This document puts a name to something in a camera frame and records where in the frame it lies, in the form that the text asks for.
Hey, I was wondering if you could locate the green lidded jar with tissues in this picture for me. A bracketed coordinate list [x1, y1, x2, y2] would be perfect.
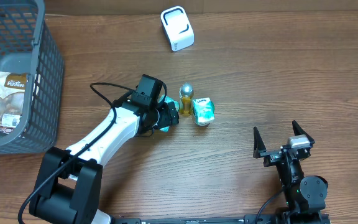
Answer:
[192, 98, 215, 126]

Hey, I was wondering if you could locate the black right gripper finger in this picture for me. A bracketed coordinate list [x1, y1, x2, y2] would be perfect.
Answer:
[253, 127, 267, 158]
[291, 120, 315, 145]

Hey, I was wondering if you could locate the yellow liquid bottle silver cap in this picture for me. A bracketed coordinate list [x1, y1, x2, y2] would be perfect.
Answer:
[179, 83, 194, 116]

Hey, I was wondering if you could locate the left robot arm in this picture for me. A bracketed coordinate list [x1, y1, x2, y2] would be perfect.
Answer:
[17, 75, 179, 224]

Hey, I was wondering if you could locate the teal tissue pack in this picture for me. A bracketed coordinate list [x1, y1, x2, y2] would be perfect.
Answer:
[157, 95, 180, 133]

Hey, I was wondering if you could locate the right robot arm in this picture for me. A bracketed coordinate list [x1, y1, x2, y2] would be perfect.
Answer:
[249, 121, 331, 224]

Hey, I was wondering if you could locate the brown snack wrapper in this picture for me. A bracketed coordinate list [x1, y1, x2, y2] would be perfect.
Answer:
[0, 72, 27, 134]

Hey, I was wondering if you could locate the white barcode scanner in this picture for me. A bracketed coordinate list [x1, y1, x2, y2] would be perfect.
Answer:
[160, 6, 195, 52]

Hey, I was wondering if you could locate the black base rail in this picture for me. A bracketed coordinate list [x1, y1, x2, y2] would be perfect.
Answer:
[112, 215, 331, 224]

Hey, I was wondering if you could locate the dark grey plastic basket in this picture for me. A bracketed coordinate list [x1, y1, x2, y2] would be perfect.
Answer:
[0, 0, 65, 154]

